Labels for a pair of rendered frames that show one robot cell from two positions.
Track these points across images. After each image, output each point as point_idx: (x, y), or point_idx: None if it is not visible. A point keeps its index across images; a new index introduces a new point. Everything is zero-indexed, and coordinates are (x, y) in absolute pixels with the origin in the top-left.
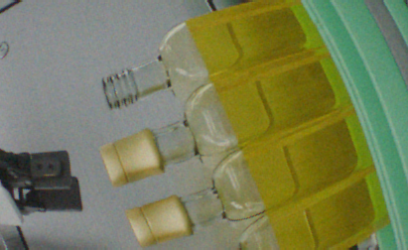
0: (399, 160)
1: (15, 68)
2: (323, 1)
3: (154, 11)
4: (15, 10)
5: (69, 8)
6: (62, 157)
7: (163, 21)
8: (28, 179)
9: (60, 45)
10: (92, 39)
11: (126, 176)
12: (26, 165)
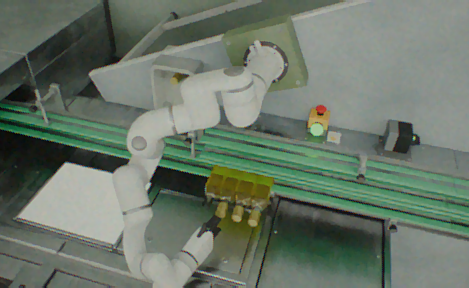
0: (267, 166)
1: (160, 238)
2: (224, 158)
3: (180, 205)
4: None
5: (159, 218)
6: (214, 216)
7: (184, 205)
8: (213, 225)
9: (167, 225)
10: (174, 218)
11: (225, 211)
12: (210, 223)
